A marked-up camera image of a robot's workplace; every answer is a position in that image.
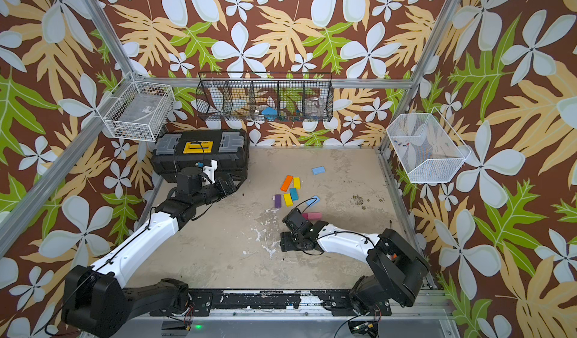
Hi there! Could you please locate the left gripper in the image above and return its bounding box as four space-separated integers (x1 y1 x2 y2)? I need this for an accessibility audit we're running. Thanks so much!
192 173 245 209

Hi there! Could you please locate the pink block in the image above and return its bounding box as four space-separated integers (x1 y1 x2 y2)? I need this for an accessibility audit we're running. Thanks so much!
307 212 322 220

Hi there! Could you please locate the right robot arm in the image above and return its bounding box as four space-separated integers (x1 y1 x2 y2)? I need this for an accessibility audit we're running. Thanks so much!
280 208 430 315

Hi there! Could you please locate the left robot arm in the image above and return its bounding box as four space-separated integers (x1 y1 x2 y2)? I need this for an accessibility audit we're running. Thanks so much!
60 167 246 337

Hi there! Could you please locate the light blue block near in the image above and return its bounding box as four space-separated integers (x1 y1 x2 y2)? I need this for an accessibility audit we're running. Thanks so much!
307 196 320 206

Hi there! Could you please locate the light blue block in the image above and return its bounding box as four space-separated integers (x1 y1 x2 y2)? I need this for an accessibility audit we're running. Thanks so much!
307 196 320 206
312 167 325 175

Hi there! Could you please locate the yellow block lower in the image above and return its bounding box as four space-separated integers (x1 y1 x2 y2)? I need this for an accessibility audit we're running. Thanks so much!
283 193 294 207

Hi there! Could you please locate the purple block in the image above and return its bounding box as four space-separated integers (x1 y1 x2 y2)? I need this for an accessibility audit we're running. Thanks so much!
274 195 282 208

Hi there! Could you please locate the teal block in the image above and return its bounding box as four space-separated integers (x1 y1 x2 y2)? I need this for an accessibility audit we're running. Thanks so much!
289 188 299 201

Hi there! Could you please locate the orange block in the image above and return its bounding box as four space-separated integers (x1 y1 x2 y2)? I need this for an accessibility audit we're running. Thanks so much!
280 175 294 192

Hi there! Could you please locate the light blue block far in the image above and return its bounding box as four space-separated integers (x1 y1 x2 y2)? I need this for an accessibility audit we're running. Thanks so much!
312 167 325 175

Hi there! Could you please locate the blue object in basket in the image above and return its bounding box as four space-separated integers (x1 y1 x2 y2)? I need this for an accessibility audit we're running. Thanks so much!
261 108 278 121

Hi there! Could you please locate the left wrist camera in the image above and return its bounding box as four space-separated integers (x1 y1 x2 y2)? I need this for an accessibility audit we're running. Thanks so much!
200 160 218 186

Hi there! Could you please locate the black toolbox yellow handle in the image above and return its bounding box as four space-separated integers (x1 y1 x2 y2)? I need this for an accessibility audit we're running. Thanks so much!
151 130 249 183

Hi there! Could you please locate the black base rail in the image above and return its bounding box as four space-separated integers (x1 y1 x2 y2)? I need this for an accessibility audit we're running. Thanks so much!
150 288 393 317

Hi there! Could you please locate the white wire basket left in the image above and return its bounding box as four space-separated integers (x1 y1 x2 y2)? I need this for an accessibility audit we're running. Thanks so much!
97 73 175 142

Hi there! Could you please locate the white wire basket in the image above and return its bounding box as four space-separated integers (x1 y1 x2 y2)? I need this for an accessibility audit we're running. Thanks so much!
386 113 471 185
97 73 175 142

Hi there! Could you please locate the black wire basket rear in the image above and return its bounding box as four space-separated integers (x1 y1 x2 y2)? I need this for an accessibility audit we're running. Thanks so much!
195 72 334 122

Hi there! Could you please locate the white wire basket right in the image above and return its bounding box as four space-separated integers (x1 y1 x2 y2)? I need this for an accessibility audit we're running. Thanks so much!
386 113 471 185

